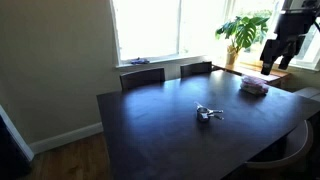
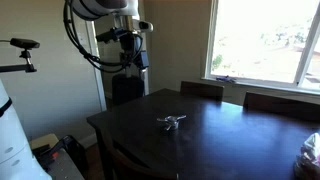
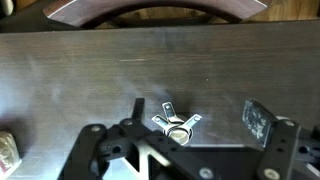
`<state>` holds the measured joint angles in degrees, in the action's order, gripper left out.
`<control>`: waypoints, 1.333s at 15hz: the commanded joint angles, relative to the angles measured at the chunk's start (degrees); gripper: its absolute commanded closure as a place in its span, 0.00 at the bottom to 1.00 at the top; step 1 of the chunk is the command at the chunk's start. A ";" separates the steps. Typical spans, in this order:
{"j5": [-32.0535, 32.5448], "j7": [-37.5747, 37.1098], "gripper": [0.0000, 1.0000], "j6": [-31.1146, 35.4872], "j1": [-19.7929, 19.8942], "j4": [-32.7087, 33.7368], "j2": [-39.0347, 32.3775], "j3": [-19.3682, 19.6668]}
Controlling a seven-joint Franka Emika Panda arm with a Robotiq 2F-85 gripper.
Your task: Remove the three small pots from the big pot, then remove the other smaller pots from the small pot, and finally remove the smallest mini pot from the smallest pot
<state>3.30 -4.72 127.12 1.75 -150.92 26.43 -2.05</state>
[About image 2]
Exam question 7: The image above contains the beige box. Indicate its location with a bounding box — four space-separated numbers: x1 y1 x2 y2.
29 133 60 151

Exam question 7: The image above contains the blue object on sill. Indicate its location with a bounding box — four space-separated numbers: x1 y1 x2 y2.
215 75 237 84

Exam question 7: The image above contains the white baseboard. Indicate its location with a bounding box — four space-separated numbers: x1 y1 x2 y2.
78 133 98 149

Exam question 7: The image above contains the one-third steel measuring cup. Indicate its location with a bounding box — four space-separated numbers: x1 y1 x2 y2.
164 117 178 132

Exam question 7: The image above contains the white door frame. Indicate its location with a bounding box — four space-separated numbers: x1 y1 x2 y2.
84 0 150 113

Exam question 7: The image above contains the grey metal platform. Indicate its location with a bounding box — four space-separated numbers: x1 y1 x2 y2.
46 148 85 180

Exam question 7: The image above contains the curved back wooden chair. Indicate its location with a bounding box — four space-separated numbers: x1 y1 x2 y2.
99 133 179 180

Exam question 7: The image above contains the black camera on mount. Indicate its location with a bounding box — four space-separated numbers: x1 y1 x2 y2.
0 37 41 74

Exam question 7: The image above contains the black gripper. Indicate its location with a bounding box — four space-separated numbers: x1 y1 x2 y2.
119 32 150 81

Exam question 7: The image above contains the largest steel measuring cup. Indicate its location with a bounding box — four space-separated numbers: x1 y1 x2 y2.
161 115 183 132

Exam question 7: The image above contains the dark wooden dining chair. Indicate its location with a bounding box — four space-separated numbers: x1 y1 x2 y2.
179 80 225 102
243 91 320 123

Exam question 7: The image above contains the clear plastic bag of items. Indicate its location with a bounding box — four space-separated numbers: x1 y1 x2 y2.
294 132 320 180

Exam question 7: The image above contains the smallest steel measuring cup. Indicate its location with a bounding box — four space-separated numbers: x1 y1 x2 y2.
156 115 178 123

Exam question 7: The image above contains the half steel measuring cup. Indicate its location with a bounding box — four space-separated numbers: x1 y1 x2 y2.
166 114 188 123

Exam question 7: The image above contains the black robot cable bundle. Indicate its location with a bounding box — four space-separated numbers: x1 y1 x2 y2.
63 0 144 74

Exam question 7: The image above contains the white framed window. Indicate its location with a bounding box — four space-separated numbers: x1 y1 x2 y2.
203 0 320 94

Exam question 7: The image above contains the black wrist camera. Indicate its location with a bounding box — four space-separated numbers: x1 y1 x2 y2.
95 26 129 44

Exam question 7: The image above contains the black upholstered chair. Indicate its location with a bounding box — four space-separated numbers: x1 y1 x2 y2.
111 73 145 107

